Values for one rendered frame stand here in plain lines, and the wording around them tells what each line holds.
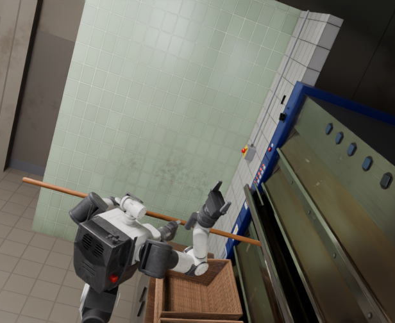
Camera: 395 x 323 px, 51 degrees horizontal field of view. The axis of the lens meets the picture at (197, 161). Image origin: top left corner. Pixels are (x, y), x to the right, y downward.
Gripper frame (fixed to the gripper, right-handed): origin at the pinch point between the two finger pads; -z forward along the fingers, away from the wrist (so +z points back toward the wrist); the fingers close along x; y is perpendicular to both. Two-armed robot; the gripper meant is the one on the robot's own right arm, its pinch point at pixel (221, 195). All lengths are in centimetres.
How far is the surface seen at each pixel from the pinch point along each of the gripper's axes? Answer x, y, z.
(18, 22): 305, -51, 129
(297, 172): 27, 69, 18
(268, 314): -32, 48, 66
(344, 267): -40, 38, -5
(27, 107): 277, -38, 214
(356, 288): -51, 33, -10
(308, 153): 35, 77, 11
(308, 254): -22, 48, 19
